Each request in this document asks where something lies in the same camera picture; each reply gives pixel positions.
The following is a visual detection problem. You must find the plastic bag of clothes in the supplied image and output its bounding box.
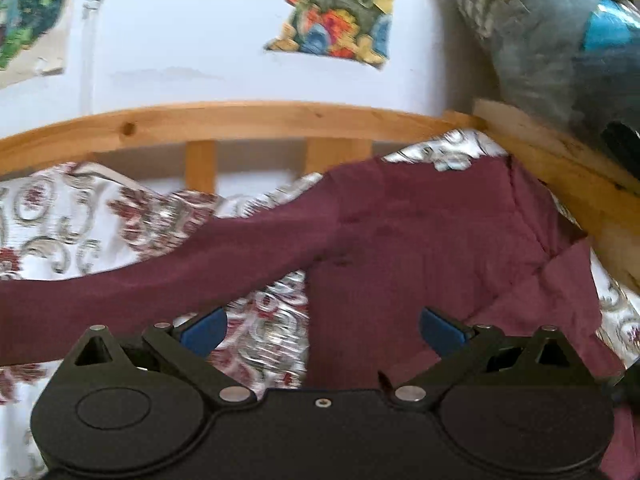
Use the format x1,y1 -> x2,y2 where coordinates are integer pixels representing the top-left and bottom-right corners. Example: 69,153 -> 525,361
457,0 -> 639,176

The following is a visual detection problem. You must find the wooden bed frame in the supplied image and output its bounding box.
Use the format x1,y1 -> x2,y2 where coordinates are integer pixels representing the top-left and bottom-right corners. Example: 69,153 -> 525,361
1,100 -> 639,289

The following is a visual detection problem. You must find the maroon garment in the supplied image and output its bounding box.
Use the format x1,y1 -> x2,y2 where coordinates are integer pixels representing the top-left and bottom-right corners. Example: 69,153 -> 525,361
0,155 -> 640,480

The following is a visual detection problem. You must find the white wall conduit pipe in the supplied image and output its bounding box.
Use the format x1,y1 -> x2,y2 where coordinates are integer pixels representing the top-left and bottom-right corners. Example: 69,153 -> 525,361
79,0 -> 104,116

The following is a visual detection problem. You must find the blond child wall drawing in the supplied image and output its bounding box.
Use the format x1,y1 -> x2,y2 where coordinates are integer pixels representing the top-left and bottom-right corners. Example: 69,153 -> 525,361
1,0 -> 73,88

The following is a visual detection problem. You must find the landscape flower wall drawing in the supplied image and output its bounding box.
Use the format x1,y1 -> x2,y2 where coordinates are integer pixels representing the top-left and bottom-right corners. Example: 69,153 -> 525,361
265,0 -> 394,68

